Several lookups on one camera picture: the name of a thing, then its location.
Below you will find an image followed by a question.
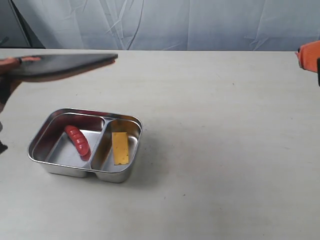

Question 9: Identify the red toy sausage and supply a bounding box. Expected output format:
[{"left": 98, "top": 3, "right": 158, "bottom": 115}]
[{"left": 64, "top": 125, "right": 91, "bottom": 162}]

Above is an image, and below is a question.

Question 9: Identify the smoked transparent plastic lid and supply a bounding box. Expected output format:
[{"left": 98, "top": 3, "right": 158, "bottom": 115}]
[{"left": 7, "top": 53, "right": 118, "bottom": 83}]

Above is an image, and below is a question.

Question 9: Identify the white backdrop curtain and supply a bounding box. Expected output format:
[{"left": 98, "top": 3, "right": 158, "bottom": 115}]
[{"left": 14, "top": 0, "right": 320, "bottom": 51}]

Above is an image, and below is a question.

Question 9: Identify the stainless steel lunch box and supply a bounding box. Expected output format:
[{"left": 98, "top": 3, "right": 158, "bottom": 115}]
[{"left": 27, "top": 108, "right": 143, "bottom": 183}]

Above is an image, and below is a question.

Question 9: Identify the yellow toy cheese wedge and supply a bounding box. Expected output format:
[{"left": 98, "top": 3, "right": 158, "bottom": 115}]
[{"left": 112, "top": 132, "right": 130, "bottom": 166}]

